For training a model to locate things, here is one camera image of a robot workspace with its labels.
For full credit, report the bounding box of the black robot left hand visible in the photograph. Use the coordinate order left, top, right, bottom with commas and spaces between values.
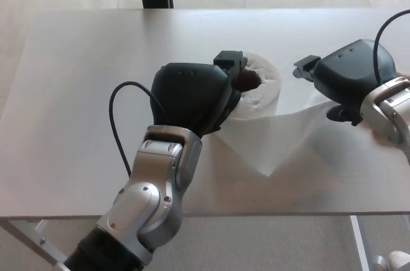
149, 49, 263, 139

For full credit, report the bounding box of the person's bare hand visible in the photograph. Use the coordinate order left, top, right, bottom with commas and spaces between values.
370, 70, 410, 149

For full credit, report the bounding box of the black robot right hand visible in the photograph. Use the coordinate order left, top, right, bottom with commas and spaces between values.
293, 39, 398, 126

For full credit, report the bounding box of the white toilet paper roll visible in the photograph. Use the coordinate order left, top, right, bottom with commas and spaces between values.
209, 51, 385, 177

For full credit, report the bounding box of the white straight table leg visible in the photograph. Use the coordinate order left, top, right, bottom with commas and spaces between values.
349, 215, 371, 271

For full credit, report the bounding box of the white rounded object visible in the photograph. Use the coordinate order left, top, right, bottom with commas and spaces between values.
386, 250, 410, 271

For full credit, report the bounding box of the white metal leg brace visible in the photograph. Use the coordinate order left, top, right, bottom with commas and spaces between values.
33, 218, 54, 246

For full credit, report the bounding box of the white slanted table leg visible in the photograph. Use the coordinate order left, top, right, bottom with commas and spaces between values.
0, 218, 70, 271

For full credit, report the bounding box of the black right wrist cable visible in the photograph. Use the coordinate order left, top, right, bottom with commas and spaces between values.
373, 9, 410, 86

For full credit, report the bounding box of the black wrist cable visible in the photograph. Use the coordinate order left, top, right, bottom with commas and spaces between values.
373, 9, 410, 86
108, 81, 167, 177

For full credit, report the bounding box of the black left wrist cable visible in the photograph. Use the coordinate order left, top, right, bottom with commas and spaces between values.
108, 81, 167, 177

